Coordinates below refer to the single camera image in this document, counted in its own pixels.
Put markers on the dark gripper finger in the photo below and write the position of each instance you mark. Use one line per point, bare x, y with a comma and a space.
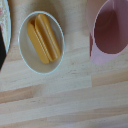
2, 50

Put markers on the yellow bread stick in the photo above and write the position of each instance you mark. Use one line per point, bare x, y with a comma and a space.
48, 36
37, 45

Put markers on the white ceramic bowl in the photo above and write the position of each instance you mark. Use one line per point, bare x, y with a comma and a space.
30, 56

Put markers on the pink plastic cup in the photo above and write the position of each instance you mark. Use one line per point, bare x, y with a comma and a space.
108, 31

